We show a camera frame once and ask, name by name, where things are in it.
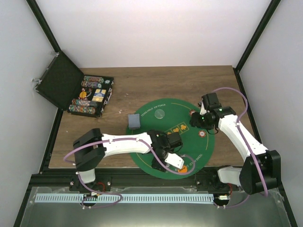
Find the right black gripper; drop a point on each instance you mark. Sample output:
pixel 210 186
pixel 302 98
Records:
pixel 194 122

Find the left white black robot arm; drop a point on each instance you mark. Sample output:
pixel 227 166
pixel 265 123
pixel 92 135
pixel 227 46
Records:
pixel 98 146

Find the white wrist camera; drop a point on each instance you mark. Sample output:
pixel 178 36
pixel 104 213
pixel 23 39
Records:
pixel 202 110
pixel 174 160

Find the orange big blind button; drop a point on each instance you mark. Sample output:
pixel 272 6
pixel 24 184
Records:
pixel 183 170

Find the orange button in case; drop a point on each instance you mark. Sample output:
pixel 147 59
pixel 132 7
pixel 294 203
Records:
pixel 83 95

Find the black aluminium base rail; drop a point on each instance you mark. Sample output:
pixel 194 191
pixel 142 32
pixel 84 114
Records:
pixel 204 180

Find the chip row top in case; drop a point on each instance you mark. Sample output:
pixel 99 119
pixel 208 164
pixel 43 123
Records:
pixel 93 79

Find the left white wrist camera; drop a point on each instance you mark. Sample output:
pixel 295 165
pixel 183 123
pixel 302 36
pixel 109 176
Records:
pixel 174 160

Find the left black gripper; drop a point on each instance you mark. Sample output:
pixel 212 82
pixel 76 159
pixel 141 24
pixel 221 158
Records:
pixel 156 164

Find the boxed card deck in case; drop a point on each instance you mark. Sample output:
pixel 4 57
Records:
pixel 99 95

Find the clear dealer button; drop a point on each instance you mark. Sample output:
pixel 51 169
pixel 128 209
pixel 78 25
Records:
pixel 159 114

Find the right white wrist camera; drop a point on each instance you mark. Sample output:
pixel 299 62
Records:
pixel 202 110

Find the round green poker mat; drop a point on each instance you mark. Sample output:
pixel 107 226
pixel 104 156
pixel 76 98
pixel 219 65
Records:
pixel 176 119

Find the chip row bottom in case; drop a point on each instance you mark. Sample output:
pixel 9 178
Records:
pixel 82 109

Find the chip row in case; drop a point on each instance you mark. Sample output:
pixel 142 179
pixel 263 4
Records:
pixel 93 79
pixel 91 84
pixel 82 109
pixel 82 102

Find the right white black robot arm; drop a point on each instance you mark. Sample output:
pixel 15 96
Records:
pixel 261 170

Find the black poker chip case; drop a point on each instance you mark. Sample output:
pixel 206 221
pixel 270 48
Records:
pixel 61 82

